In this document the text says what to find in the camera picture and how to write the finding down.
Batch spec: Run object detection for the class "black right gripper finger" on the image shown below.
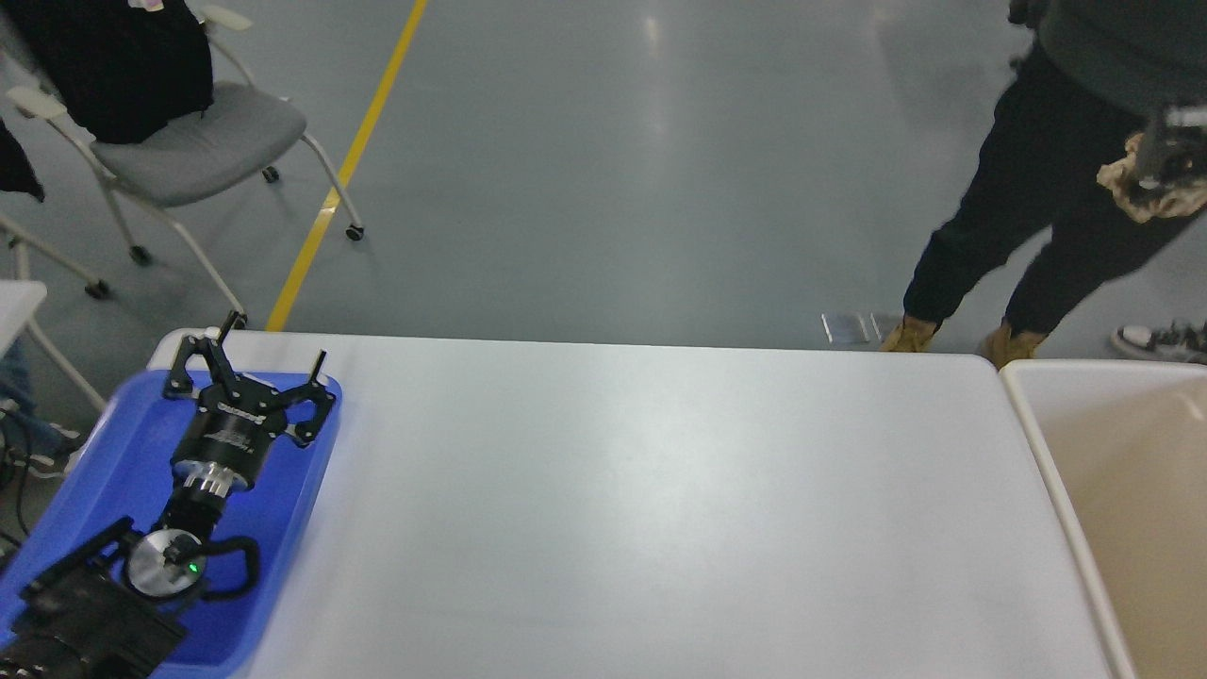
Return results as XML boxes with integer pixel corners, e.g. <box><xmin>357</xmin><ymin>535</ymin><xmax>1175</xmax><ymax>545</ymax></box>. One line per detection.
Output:
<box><xmin>1141</xmin><ymin>105</ymin><xmax>1206</xmax><ymax>180</ymax></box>

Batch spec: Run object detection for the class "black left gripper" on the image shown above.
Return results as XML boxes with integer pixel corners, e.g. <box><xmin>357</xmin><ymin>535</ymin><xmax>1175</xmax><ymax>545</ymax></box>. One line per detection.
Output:
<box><xmin>162</xmin><ymin>312</ymin><xmax>338</xmax><ymax>491</ymax></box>

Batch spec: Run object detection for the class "brown paper ball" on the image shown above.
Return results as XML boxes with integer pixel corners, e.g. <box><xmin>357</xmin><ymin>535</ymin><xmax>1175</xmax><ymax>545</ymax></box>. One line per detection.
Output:
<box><xmin>1096</xmin><ymin>131</ymin><xmax>1206</xmax><ymax>224</ymax></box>

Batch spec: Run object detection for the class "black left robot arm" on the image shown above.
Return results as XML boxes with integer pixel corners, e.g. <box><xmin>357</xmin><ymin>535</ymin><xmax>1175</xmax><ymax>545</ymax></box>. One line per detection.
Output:
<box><xmin>2</xmin><ymin>317</ymin><xmax>342</xmax><ymax>678</ymax></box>

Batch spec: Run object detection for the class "person in dark clothes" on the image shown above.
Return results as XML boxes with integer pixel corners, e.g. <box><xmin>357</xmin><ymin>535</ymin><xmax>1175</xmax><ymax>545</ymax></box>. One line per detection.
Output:
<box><xmin>902</xmin><ymin>1</ymin><xmax>1206</xmax><ymax>336</ymax></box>

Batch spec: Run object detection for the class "blue plastic tray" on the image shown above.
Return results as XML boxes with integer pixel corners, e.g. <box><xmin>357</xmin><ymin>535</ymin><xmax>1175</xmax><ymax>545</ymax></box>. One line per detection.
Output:
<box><xmin>1</xmin><ymin>370</ymin><xmax>340</xmax><ymax>678</ymax></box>

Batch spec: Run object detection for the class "black white sneaker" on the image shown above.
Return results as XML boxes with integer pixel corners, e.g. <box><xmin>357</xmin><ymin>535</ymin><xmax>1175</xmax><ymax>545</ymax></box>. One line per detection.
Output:
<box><xmin>1109</xmin><ymin>322</ymin><xmax>1206</xmax><ymax>365</ymax></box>

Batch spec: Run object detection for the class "grey office chair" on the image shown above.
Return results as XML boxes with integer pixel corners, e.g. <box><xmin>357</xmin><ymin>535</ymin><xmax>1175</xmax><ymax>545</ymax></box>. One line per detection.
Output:
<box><xmin>2</xmin><ymin>4</ymin><xmax>365</xmax><ymax>314</ymax></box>

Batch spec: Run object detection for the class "tan boot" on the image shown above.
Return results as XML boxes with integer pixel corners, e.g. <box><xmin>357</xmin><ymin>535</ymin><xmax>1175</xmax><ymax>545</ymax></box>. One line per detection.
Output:
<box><xmin>879</xmin><ymin>315</ymin><xmax>941</xmax><ymax>353</ymax></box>
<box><xmin>976</xmin><ymin>323</ymin><xmax>1048</xmax><ymax>371</ymax></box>

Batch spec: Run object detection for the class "beige plastic bin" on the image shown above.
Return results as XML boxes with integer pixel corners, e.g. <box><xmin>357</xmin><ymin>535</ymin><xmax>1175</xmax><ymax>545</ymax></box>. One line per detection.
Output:
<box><xmin>1001</xmin><ymin>359</ymin><xmax>1206</xmax><ymax>678</ymax></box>

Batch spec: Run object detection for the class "black jacket on chair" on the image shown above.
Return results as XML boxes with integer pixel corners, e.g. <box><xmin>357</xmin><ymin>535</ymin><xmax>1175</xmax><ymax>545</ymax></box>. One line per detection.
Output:
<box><xmin>2</xmin><ymin>1</ymin><xmax>214</xmax><ymax>144</ymax></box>

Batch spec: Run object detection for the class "metal floor plate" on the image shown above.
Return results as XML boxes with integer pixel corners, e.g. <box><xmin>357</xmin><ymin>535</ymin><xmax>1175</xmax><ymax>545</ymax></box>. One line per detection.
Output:
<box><xmin>820</xmin><ymin>312</ymin><xmax>869</xmax><ymax>345</ymax></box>

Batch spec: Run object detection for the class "black cable at left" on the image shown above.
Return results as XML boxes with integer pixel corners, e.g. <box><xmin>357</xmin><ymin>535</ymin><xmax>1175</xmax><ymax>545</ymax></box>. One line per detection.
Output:
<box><xmin>0</xmin><ymin>406</ymin><xmax>29</xmax><ymax>548</ymax></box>

